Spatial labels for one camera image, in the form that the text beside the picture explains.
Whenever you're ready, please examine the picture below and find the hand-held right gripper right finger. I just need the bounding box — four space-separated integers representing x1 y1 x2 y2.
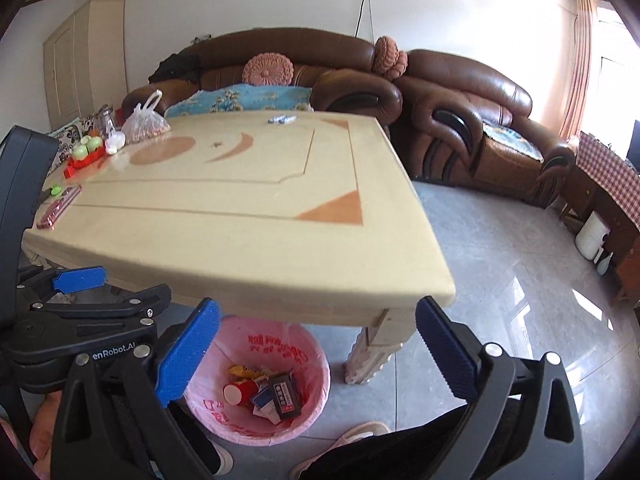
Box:
415 296 587 480

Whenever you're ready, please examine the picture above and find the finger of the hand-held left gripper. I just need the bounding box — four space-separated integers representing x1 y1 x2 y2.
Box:
17 284 172 328
20 266 109 301

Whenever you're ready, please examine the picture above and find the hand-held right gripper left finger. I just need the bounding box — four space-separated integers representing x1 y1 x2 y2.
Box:
50 298 221 480

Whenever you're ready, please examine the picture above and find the yellow snack wrapper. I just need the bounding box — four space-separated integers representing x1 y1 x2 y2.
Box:
228 364 271 382

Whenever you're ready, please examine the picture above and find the red paper cup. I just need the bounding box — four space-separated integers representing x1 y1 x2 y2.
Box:
223 379 259 407

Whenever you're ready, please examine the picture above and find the white medicine box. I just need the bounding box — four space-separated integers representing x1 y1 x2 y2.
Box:
252 402 282 426

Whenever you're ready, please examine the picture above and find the black box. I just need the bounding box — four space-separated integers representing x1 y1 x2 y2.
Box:
267 371 302 422

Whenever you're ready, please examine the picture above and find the bin with pink bag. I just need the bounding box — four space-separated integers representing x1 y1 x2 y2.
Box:
184 315 332 447

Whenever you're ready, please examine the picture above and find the pink phone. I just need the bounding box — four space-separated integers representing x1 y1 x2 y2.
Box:
36 184 83 231

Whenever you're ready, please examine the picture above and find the red tray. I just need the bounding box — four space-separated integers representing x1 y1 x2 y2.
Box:
63 147 108 179

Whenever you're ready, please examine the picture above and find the person's beige shoe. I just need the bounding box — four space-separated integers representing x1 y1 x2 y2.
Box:
289 421 391 480
200 441 234 476

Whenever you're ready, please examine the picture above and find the floral patterned cushion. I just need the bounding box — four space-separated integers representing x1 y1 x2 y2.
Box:
49 117 97 161

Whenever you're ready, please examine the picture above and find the glass jar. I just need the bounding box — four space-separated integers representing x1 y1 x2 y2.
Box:
95 104 117 138

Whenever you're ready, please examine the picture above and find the clear plastic bag of nuts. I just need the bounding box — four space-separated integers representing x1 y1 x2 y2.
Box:
121 89 172 145

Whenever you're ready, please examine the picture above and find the white round appliance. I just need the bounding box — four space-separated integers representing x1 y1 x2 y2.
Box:
575 211 613 262

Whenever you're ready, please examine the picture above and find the brown wooden cabinet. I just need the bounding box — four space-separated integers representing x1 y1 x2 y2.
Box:
559 160 640 308

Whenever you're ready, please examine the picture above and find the cream wardrobe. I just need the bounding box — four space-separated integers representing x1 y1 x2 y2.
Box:
42 0 127 133

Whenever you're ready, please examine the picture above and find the blue patterned seat cloth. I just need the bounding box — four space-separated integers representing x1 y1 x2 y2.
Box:
481 124 546 162

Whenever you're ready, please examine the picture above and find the black cloth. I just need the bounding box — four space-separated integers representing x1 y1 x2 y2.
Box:
148 51 202 84

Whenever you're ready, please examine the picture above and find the blue floral sofa cloth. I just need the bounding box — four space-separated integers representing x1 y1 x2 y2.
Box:
165 82 315 120

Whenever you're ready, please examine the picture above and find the red checkered tablecloth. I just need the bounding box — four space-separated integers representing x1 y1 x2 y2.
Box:
576 130 640 233

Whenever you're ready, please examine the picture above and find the short brown leather sofa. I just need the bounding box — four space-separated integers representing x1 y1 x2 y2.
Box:
392 49 577 208

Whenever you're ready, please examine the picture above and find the flat round pink cushion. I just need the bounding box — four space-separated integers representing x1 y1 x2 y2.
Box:
243 53 295 87

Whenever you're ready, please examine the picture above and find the ball-shaped pink cushion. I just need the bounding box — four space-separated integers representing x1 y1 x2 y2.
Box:
374 36 409 79

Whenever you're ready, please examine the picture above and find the bright window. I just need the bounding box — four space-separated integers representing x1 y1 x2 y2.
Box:
595 0 640 128

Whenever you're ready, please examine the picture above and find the pink curtain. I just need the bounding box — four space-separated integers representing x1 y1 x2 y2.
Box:
556 0 597 142

